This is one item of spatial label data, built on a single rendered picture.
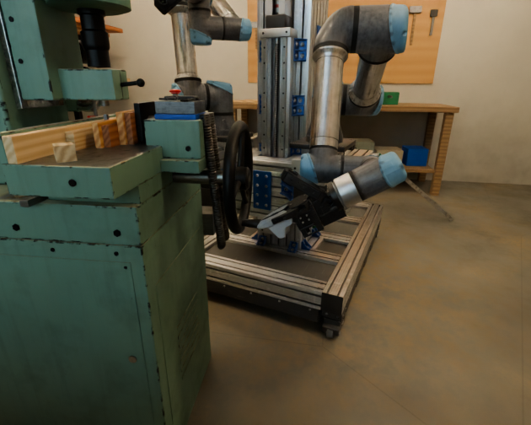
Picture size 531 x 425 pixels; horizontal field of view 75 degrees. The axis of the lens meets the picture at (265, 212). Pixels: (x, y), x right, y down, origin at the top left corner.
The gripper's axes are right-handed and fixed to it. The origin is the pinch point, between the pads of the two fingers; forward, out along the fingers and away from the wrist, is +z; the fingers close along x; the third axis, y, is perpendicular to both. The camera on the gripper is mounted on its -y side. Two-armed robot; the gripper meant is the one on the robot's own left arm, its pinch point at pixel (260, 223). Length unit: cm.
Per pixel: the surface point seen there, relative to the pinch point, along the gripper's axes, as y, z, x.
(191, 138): -25.7, 4.0, -0.1
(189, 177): -18.0, 11.8, 4.6
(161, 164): -24.1, 13.2, -2.0
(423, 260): 105, -42, 125
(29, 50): -60, 26, -1
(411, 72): 18, -127, 328
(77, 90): -49, 24, 3
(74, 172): -30.1, 18.0, -23.0
